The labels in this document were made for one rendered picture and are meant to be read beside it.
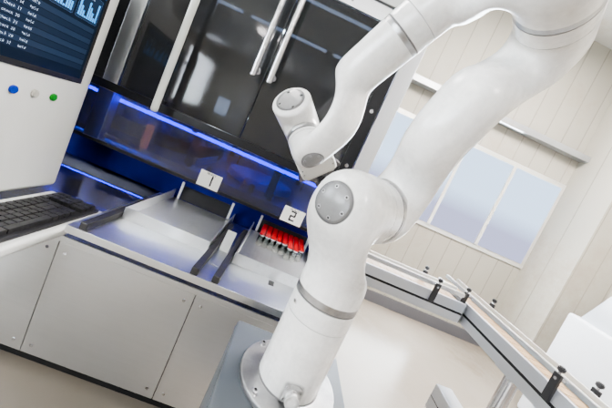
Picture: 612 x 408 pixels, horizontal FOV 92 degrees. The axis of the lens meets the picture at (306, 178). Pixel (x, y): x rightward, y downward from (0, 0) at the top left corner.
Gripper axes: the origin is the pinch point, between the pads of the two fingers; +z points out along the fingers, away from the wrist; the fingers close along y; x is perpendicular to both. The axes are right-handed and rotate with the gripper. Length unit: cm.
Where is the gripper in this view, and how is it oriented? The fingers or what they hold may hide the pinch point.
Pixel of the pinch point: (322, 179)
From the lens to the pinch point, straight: 85.6
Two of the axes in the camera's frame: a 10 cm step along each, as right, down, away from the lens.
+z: 2.5, 5.3, 8.1
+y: -9.2, 4.0, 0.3
